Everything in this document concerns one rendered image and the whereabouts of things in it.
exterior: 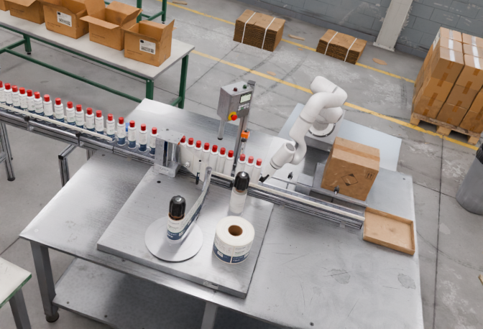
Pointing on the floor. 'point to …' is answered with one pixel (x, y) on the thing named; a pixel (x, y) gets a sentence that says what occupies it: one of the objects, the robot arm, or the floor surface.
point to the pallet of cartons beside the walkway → (451, 85)
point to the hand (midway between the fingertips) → (262, 179)
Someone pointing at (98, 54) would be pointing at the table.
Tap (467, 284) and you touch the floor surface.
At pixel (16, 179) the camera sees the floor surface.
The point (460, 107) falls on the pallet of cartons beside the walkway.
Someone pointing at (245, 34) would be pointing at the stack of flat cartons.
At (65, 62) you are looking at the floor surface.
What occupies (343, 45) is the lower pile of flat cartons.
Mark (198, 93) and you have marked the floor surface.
